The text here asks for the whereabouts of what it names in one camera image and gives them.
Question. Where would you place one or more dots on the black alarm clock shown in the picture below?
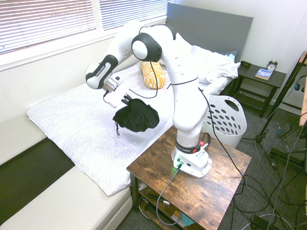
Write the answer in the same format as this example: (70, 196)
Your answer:
(272, 65)

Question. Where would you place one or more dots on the grey headboard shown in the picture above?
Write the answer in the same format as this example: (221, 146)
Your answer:
(216, 26)

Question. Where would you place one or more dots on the rustic wooden side table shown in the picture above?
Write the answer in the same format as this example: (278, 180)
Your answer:
(204, 191)

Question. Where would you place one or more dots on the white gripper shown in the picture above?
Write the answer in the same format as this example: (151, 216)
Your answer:
(118, 95)

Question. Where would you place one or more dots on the cream upholstered bed frame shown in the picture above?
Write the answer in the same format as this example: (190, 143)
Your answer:
(60, 201)

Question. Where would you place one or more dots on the wooden desk edge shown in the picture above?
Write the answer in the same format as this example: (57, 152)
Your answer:
(304, 107)

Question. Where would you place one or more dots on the blue headphones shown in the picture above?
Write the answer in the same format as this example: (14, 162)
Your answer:
(297, 85)

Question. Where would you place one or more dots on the wide white window blind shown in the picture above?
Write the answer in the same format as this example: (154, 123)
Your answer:
(48, 21)

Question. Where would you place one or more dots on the teal paper sheet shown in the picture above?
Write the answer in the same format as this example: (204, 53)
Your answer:
(187, 220)

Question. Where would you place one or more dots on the black power adapter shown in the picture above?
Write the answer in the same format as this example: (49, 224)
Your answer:
(284, 130)

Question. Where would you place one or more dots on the blue book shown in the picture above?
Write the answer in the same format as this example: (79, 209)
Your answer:
(263, 73)

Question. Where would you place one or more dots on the white patterned pillow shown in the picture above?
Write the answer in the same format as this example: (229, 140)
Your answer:
(216, 69)

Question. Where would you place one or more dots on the small dark box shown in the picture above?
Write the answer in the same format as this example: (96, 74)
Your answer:
(246, 64)

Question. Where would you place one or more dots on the narrow white window blind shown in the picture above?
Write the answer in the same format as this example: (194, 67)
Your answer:
(132, 12)

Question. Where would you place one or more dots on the black tripod stand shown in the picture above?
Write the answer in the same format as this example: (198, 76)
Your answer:
(280, 100)

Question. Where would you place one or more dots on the white patterned bedspread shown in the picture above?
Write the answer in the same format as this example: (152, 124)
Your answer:
(79, 115)

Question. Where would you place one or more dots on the black power brick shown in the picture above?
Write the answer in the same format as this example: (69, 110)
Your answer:
(260, 222)

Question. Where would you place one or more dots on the teal pillow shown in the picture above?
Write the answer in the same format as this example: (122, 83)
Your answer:
(229, 54)

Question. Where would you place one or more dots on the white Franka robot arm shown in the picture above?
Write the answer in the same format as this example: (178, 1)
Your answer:
(184, 95)

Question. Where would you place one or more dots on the yellow patterned bolster pillow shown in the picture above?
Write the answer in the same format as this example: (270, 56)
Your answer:
(153, 76)

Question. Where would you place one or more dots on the white perforated laundry basket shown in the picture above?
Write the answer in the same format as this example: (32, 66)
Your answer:
(230, 119)

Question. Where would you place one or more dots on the black nightstand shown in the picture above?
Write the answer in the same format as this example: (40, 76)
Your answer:
(278, 77)

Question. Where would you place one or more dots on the black garment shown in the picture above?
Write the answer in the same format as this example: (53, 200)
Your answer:
(138, 117)

